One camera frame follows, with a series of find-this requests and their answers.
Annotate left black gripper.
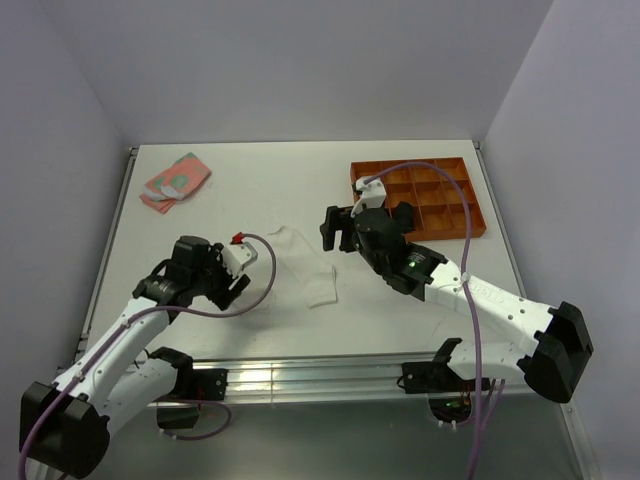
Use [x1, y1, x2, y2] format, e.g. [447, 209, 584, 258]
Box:
[190, 243, 249, 310]

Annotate white sock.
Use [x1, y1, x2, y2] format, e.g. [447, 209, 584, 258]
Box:
[267, 226, 338, 309]

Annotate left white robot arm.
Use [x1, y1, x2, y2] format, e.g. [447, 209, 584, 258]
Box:
[18, 234, 258, 479]

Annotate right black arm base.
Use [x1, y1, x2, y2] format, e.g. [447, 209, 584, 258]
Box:
[396, 338, 474, 423]

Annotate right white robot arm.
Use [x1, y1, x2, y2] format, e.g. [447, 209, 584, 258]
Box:
[319, 202, 594, 404]

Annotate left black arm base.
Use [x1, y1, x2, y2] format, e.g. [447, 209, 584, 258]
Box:
[146, 347, 229, 440]

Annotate pink green patterned socks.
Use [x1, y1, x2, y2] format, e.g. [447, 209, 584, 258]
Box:
[139, 152, 211, 214]

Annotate orange compartment tray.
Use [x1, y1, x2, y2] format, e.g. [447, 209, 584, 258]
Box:
[350, 157, 486, 242]

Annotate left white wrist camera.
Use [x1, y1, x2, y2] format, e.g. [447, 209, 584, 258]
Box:
[221, 242, 258, 278]

